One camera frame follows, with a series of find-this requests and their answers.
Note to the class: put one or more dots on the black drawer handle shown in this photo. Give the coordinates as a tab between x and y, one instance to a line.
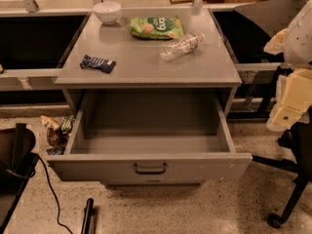
150	171

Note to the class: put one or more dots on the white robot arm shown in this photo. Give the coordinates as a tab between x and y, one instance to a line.
298	42

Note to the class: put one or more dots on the grey metal drawer cabinet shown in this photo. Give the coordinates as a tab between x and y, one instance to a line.
139	66

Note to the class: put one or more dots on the black upright handle bar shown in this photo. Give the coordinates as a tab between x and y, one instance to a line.
88	225

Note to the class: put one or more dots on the pile of snack wrappers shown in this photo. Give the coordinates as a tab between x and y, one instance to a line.
57	133

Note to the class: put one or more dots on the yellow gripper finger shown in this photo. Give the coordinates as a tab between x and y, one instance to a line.
293	98
276	44

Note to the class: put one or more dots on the clear plastic water bottle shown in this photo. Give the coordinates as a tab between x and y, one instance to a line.
184	45

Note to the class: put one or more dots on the wooden stick on counter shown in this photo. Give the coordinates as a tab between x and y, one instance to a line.
180	1

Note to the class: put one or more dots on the black office chair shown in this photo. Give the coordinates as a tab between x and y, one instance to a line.
272	16

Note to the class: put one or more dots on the green snack chip bag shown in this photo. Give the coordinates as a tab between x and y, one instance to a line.
162	28

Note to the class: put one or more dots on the dark blue rxbar wrapper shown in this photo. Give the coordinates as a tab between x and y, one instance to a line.
99	64

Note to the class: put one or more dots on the open grey top drawer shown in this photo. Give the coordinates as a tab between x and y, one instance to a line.
114	130

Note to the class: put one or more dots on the white ceramic bowl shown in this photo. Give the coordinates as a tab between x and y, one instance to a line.
107	12

